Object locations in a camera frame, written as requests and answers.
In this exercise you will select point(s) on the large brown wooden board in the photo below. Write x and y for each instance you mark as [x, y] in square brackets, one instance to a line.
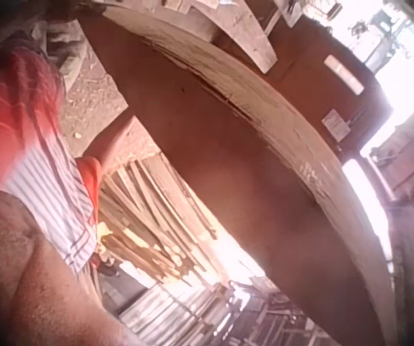
[228, 151]

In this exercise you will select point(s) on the pile of wooden strips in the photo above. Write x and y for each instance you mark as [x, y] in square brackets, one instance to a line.
[149, 223]

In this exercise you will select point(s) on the small pale wood chip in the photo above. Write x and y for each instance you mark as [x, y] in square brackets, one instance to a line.
[78, 135]

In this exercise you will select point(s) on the small white paper notice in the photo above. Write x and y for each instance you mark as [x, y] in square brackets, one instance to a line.
[336, 125]

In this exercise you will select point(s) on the corrugated metal sheet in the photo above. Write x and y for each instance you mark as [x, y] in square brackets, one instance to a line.
[171, 313]

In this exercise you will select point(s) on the wide pale wooden plank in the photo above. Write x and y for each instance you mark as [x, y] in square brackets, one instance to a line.
[243, 32]

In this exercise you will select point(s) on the heap of wooden frames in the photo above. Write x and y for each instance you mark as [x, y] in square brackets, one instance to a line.
[275, 313]

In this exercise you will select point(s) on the long pale wooden plank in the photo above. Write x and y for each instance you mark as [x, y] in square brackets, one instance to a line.
[178, 16]

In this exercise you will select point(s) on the curled white paper sheet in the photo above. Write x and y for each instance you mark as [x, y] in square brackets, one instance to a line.
[293, 12]

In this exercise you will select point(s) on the person's legs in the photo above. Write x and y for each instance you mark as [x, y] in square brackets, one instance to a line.
[66, 47]

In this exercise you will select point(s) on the dark metal machine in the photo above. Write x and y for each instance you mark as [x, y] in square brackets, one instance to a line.
[380, 36]

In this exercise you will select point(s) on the white oblong wall label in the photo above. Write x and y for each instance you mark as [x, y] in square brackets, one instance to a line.
[344, 74]

